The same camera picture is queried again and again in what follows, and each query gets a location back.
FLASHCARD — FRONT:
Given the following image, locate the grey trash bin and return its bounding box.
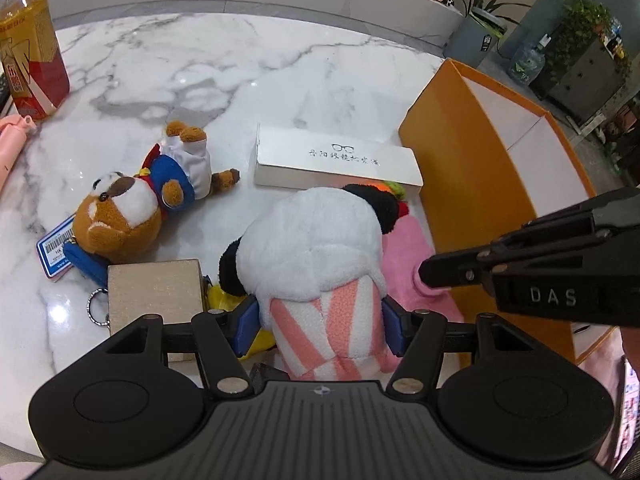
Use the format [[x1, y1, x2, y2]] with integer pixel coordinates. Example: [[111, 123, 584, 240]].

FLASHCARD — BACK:
[[444, 6, 508, 68]]

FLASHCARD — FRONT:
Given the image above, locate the white glasses box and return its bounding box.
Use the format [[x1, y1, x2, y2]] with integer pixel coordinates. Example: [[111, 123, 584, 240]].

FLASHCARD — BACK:
[[254, 127, 423, 197]]

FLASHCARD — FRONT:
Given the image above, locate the brown cardboard box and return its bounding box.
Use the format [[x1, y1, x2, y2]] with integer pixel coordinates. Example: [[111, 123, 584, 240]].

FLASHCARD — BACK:
[[106, 259, 205, 336]]

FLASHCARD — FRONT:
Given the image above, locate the blue price tag card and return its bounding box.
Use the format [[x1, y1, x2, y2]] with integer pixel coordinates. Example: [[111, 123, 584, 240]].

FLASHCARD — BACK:
[[36, 214, 75, 281]]

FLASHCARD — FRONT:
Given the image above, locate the panda plush pink striped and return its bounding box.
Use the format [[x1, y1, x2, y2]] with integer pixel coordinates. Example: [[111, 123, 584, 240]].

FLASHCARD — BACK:
[[218, 184, 400, 380]]

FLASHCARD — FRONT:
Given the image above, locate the orange crochet fruit toy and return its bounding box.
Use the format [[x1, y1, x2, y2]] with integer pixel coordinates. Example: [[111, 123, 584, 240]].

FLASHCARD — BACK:
[[373, 181, 409, 218]]

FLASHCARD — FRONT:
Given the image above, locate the potted green plant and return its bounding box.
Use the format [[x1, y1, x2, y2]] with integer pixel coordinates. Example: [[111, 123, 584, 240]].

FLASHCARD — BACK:
[[541, 0, 632, 111]]

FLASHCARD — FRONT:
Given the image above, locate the water jug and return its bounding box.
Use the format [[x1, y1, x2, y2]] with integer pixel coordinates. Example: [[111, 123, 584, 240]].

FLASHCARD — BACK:
[[508, 41, 546, 86]]

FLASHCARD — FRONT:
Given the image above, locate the orange storage box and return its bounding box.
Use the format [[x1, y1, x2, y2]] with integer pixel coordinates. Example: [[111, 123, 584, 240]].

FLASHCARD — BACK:
[[398, 57, 616, 366]]

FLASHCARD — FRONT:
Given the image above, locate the pink leather pouch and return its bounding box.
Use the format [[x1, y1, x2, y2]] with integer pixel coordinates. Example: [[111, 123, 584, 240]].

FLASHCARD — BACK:
[[382, 214, 464, 322]]

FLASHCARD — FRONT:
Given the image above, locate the yellow tea bottle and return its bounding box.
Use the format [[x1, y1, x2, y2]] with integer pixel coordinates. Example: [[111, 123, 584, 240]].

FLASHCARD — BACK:
[[1, 0, 70, 122]]

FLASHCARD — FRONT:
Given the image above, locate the silver keyring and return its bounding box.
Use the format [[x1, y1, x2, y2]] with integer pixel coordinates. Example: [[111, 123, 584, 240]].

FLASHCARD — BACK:
[[86, 288, 111, 328]]

